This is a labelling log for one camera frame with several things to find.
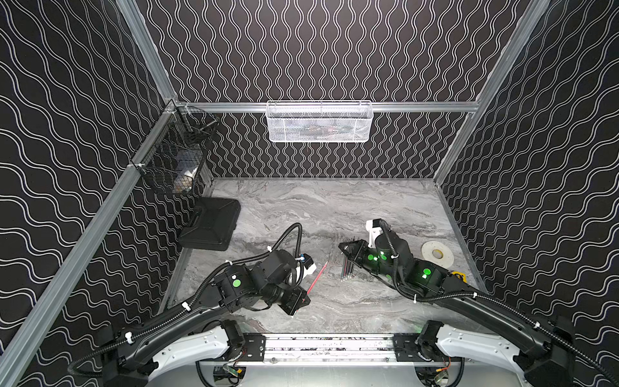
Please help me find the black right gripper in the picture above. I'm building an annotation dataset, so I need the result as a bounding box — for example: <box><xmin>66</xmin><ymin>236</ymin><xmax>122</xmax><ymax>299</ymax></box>
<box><xmin>339</xmin><ymin>239</ymin><xmax>402</xmax><ymax>286</ymax></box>

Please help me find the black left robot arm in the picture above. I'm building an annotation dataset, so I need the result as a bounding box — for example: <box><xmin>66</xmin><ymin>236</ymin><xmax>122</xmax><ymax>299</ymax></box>
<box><xmin>67</xmin><ymin>223</ymin><xmax>314</xmax><ymax>386</ymax></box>

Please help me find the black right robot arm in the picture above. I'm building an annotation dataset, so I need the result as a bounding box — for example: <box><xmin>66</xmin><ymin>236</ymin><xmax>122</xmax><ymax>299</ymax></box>
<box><xmin>339</xmin><ymin>219</ymin><xmax>618</xmax><ymax>386</ymax></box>

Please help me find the white tape roll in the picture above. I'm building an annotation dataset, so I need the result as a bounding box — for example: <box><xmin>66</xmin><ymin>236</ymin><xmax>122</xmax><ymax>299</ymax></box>
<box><xmin>421</xmin><ymin>241</ymin><xmax>455</xmax><ymax>269</ymax></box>

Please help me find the black plastic case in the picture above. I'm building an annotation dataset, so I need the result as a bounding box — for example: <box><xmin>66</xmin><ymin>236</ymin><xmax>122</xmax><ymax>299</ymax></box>
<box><xmin>179</xmin><ymin>198</ymin><xmax>241</xmax><ymax>252</ymax></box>

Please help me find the yellow tape measure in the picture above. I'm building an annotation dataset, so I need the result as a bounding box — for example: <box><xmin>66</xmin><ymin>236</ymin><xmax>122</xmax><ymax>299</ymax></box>
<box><xmin>451</xmin><ymin>272</ymin><xmax>467</xmax><ymax>283</ymax></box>

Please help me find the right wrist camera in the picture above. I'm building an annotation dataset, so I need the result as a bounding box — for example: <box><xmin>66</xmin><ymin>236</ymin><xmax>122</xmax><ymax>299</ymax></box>
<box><xmin>365</xmin><ymin>219</ymin><xmax>383</xmax><ymax>248</ymax></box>

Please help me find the white wire basket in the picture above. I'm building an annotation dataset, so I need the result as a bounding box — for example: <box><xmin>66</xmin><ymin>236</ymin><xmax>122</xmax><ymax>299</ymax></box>
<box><xmin>265</xmin><ymin>108</ymin><xmax>374</xmax><ymax>144</ymax></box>

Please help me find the aluminium back rail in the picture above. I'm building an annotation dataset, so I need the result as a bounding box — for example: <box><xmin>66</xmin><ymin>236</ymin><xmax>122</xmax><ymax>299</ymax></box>
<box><xmin>177</xmin><ymin>101</ymin><xmax>480</xmax><ymax>114</ymax></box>

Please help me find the black wire basket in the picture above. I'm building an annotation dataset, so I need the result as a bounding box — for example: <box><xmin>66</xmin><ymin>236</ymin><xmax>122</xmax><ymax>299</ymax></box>
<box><xmin>137</xmin><ymin>105</ymin><xmax>222</xmax><ymax>197</ymax></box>

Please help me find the aluminium left side rail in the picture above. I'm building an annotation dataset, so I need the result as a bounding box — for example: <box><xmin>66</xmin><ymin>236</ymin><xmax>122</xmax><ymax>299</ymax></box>
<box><xmin>1</xmin><ymin>100</ymin><xmax>177</xmax><ymax>386</ymax></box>

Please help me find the aluminium corner post right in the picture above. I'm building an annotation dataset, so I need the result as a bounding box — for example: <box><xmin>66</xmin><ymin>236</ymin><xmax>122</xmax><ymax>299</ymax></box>
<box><xmin>434</xmin><ymin>0</ymin><xmax>550</xmax><ymax>187</ymax></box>

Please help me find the aluminium corner post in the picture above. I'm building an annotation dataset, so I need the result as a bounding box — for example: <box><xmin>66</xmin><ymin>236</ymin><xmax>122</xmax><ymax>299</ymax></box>
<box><xmin>116</xmin><ymin>0</ymin><xmax>177</xmax><ymax>102</ymax></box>
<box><xmin>434</xmin><ymin>0</ymin><xmax>550</xmax><ymax>187</ymax></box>

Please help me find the aluminium corner post left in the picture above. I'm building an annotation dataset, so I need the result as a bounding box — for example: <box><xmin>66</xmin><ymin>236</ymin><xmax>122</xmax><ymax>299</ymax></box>
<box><xmin>116</xmin><ymin>0</ymin><xmax>177</xmax><ymax>102</ymax></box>

